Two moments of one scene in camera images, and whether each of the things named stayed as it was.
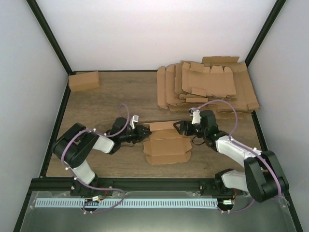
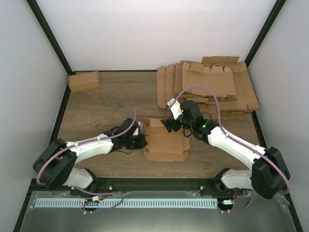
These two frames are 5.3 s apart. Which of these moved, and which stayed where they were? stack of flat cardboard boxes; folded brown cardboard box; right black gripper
Moved: right black gripper
Stayed: folded brown cardboard box; stack of flat cardboard boxes
